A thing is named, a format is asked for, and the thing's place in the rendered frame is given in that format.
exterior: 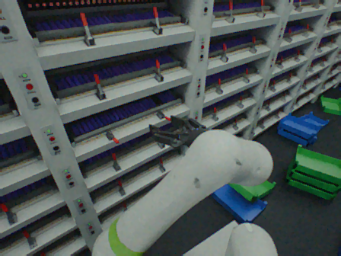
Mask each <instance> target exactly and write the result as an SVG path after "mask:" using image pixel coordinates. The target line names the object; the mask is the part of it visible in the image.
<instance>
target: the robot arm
mask: <svg viewBox="0 0 341 256"><path fill-rule="evenodd" d="M170 121H171V122H172V123H175V124H176V125H179V126H181V127H183V125H184V127H186V131H183V132H178V131H177V132H176V133H171V132H165V131H161V129H160V128H158V127H156V126H154V125H152V124H149V125H148V126H149V129H150V132H151V133H152V134H153V135H154V138H155V142H159V143H161V144H165V145H167V146H172V147H173V148H174V149H178V146H180V145H181V144H182V145H183V146H187V147H188V149H187V151H186V153H185V154H184V155H183V157H182V158H181V159H180V160H179V162H178V163H177V164H176V165H175V166H174V167H173V169H172V170H170V172H169V173H168V174H167V176H165V178H164V179H162V180H161V181H160V183H158V185H156V187H154V189H152V190H150V192H149V193H148V194H146V195H145V196H144V197H143V198H142V199H141V200H140V201H139V202H137V203H135V204H134V205H133V206H131V207H130V208H128V210H126V211H125V212H124V213H123V214H122V215H120V216H119V217H118V218H117V219H115V220H114V221H113V222H112V223H111V224H110V225H109V226H108V227H107V228H106V229H105V230H104V231H103V232H102V233H101V234H100V235H99V236H98V237H97V239H96V241H95V243H94V247H93V253H92V256H142V255H143V254H144V253H145V252H146V251H147V250H148V249H149V248H150V247H151V246H152V245H153V244H154V243H155V242H156V241H157V240H158V239H159V238H160V236H161V235H162V234H163V233H164V232H165V231H166V230H167V229H168V228H169V227H170V226H171V225H172V224H173V223H174V222H175V221H176V220H177V219H179V218H180V217H181V216H182V215H183V214H184V213H185V212H186V211H187V210H189V209H190V208H191V207H193V206H195V205H196V204H197V203H198V202H200V201H201V200H202V199H204V198H206V197H207V196H208V195H210V194H211V193H214V191H216V190H217V189H219V188H220V187H223V186H224V185H226V184H228V183H234V184H239V185H243V186H245V187H255V186H257V185H261V184H262V183H264V181H266V180H267V179H268V178H269V176H270V175H271V174H272V167H273V163H272V156H271V155H270V153H269V152H268V150H267V149H266V148H265V147H264V146H263V145H261V144H259V143H258V142H254V141H252V140H245V139H241V138H238V137H236V136H234V135H232V134H231V133H229V132H227V131H223V130H213V129H206V125H202V124H200V123H199V122H197V121H195V120H194V119H193V118H189V119H188V120H187V119H185V120H184V119H182V118H179V117H177V116H173V115H171V116H170ZM193 128H195V129H193ZM179 135H180V137H179ZM225 256H278V254H277V250H276V248H275V245H274V243H273V240H272V239H271V237H270V236H269V234H268V233H267V232H266V231H265V230H264V229H262V228H260V227H259V226H257V225H254V224H251V223H243V224H240V225H238V226H236V227H235V228H234V229H233V230H232V233H231V237H230V238H229V240H228V246H227V250H226V252H225Z"/></svg>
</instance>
